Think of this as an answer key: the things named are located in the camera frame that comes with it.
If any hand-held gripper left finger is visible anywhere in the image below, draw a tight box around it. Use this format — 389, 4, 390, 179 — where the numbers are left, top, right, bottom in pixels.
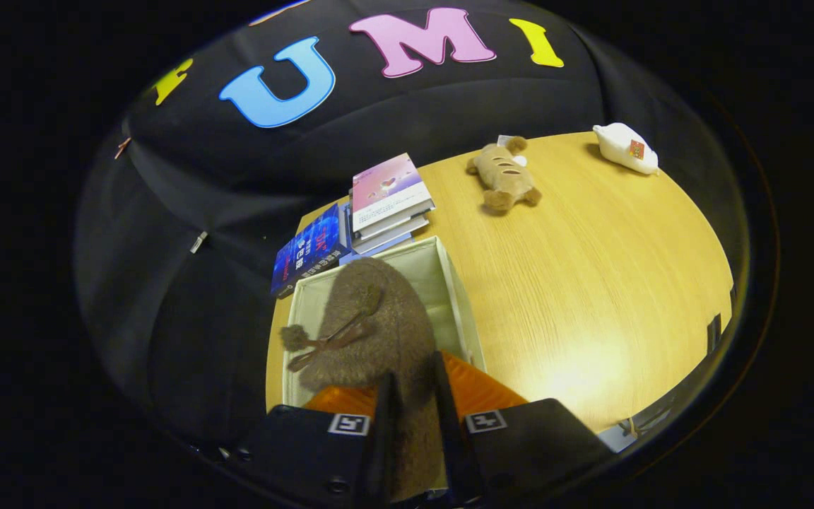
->
234, 371, 402, 509

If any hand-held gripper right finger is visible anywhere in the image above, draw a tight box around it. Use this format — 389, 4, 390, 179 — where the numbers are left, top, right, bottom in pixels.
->
430, 350, 613, 506

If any brown fuzzy slipper shoe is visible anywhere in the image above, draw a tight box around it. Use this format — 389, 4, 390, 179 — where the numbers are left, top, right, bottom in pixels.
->
279, 257, 450, 501

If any cream fabric storage box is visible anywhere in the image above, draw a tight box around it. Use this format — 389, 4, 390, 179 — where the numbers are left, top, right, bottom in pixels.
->
281, 235, 487, 409

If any white paperback book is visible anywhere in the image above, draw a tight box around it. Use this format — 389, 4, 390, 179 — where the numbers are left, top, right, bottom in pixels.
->
350, 230, 415, 257
354, 212, 430, 245

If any blue cover book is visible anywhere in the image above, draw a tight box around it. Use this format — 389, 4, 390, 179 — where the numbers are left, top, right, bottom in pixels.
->
270, 203, 353, 300

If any pink cover book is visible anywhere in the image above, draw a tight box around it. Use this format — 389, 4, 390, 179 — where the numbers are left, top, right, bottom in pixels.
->
350, 153, 436, 233

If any brown plush toy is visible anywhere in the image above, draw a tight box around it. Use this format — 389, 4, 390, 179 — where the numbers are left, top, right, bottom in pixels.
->
466, 136, 543, 213

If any black backdrop cloth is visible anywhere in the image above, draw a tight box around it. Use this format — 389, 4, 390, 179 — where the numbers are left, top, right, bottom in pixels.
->
75, 0, 750, 460

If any white plush toy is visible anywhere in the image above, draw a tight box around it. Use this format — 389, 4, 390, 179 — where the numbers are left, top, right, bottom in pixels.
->
593, 123, 660, 175

